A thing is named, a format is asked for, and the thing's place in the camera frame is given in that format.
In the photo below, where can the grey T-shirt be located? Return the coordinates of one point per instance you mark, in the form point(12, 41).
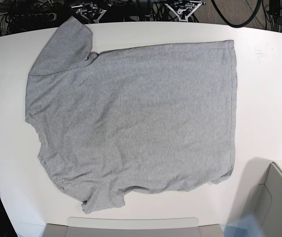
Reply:
point(147, 119)

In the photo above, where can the grey bin at bottom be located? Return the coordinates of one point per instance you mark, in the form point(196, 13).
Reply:
point(92, 227)

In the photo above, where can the grey bin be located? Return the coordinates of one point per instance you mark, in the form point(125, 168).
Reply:
point(92, 227)
point(262, 216)

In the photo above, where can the white bracket mount right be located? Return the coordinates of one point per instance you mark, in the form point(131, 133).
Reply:
point(184, 9)

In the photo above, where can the grey bin at right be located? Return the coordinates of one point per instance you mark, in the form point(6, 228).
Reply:
point(262, 216)

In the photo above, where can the white bracket mount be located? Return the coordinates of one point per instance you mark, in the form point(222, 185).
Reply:
point(184, 9)
point(88, 13)

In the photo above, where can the white bracket mount left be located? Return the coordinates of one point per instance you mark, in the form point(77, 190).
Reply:
point(88, 13)

